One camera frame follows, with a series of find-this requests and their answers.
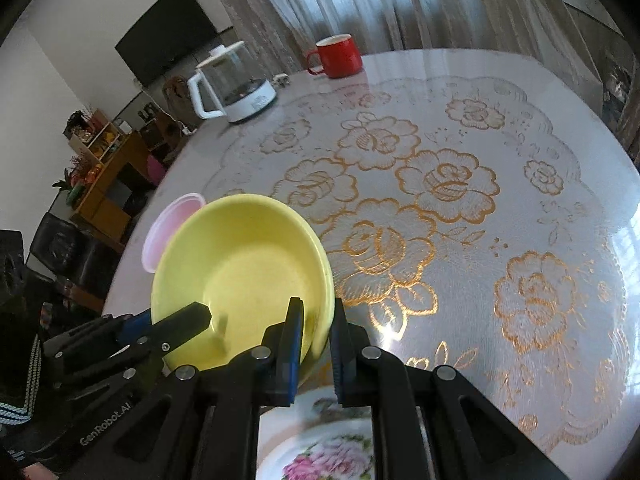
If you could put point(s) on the white glass electric kettle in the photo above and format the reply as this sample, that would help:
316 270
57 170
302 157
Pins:
230 84

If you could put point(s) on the black wall television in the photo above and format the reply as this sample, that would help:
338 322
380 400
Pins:
168 32

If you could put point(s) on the wooden carved chair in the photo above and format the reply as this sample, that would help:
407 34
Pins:
177 96

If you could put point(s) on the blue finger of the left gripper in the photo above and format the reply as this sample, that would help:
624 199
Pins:
98 339
161 338

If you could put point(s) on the wooden shelf with items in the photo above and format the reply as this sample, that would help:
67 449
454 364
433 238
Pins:
93 136

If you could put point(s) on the red enamel mug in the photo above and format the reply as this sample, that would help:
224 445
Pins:
338 55

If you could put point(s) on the person left hand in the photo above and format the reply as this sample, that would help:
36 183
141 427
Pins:
37 471

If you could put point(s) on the red plastic bowl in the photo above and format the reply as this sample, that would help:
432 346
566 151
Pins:
165 227

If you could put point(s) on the black leather armchair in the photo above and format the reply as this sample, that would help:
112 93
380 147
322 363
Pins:
83 265

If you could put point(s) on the white plate pink roses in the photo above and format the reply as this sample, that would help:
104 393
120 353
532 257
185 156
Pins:
338 450

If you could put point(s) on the wooden sideboard cabinet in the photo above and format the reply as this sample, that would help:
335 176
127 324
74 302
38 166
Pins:
105 208

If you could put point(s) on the yellow plastic bowl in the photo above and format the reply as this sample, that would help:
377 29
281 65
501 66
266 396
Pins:
244 257

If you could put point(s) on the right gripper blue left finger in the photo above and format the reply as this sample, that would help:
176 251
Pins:
203 425

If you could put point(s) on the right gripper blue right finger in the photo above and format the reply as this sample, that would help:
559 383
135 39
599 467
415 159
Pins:
428 424

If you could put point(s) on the white plate red characters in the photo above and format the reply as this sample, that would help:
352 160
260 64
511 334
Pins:
313 408

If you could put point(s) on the grey lace window curtain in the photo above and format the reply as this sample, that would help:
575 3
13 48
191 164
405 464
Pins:
281 32

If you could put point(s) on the lace table doily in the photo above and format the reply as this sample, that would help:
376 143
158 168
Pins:
465 228

